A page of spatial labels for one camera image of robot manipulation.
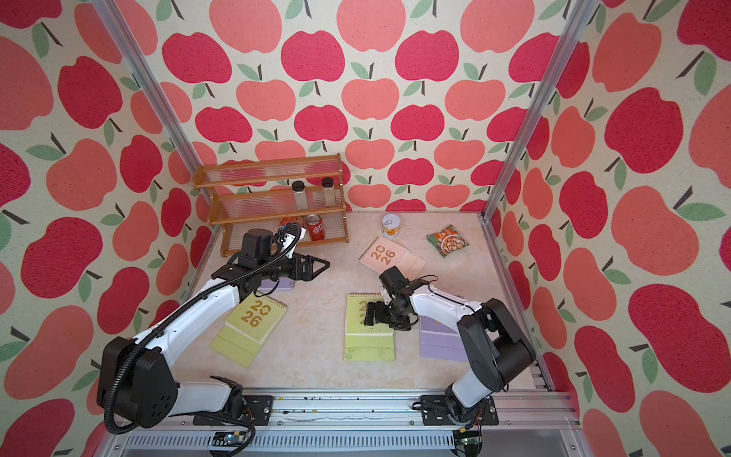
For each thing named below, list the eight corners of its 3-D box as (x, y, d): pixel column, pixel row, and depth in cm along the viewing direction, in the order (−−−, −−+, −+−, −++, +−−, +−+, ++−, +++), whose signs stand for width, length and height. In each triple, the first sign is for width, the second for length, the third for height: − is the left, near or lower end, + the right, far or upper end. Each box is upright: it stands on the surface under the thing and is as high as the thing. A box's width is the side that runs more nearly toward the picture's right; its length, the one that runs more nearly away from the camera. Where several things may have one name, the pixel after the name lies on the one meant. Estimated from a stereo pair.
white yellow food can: (382, 236, 115) (383, 227, 111) (381, 222, 120) (382, 212, 116) (399, 236, 115) (401, 227, 111) (398, 222, 120) (399, 213, 116)
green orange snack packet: (444, 258, 110) (446, 251, 106) (428, 239, 116) (430, 232, 112) (464, 249, 112) (467, 242, 109) (448, 231, 119) (451, 224, 115)
